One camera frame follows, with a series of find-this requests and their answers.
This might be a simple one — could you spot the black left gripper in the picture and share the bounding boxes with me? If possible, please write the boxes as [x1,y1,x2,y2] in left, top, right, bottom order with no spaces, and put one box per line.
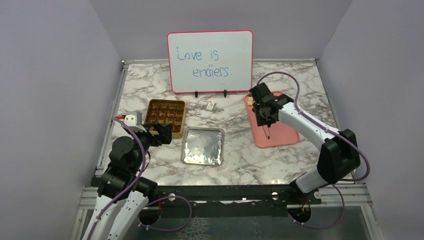
[128,121,173,172]

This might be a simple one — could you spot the pink silicone tongs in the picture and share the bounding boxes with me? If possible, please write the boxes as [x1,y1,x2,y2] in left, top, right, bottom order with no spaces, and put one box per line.
[262,125,271,140]

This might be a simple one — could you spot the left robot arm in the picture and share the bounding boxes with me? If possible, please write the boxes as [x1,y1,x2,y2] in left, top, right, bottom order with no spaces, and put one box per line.
[82,118,173,240]

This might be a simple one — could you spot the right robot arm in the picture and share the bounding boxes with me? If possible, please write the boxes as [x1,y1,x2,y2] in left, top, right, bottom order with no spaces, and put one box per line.
[249,83,361,204]

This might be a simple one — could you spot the chocolate pile on tray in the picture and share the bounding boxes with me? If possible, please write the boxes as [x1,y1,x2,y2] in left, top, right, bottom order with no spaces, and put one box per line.
[246,96,254,107]

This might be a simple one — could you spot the gold chocolate box tray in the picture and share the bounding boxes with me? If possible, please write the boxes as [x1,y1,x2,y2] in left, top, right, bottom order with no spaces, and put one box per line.
[144,99,187,139]

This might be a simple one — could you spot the pink plastic tray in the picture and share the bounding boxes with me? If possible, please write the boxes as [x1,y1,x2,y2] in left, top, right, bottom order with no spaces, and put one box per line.
[244,94,300,148]

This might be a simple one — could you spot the silver tin lid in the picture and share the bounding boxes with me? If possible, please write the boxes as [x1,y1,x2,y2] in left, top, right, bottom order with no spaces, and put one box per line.
[181,127,225,166]

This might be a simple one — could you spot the small white card box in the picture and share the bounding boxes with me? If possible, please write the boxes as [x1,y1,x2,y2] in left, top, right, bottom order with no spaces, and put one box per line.
[206,100,215,111]

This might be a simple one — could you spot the pink-framed whiteboard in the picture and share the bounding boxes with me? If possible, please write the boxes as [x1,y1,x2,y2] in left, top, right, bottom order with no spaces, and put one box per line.
[167,29,254,94]

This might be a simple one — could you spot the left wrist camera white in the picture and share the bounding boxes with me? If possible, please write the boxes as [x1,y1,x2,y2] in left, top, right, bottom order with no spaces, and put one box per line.
[116,110,146,133]

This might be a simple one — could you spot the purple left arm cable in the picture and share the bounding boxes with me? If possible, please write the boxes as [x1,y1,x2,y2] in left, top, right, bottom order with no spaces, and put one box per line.
[86,117,147,240]

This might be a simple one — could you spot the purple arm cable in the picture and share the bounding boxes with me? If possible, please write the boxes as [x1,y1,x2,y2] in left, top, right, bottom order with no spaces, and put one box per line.
[86,117,147,240]
[255,71,372,183]

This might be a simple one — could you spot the black table base rail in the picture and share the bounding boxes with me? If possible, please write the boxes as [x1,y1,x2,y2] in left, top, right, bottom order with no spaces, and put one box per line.
[133,178,321,221]

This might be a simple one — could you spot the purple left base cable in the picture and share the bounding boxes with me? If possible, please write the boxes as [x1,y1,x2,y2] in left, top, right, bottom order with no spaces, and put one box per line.
[136,194,193,233]

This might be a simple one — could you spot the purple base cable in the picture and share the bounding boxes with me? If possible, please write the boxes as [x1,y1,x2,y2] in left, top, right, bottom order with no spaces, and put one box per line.
[287,183,346,230]
[136,194,193,233]

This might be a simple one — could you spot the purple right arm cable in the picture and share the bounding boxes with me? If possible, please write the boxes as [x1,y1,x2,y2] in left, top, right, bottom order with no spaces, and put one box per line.
[255,71,372,183]

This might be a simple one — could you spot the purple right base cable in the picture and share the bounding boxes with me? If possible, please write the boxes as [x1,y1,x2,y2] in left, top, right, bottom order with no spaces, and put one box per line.
[287,183,346,230]

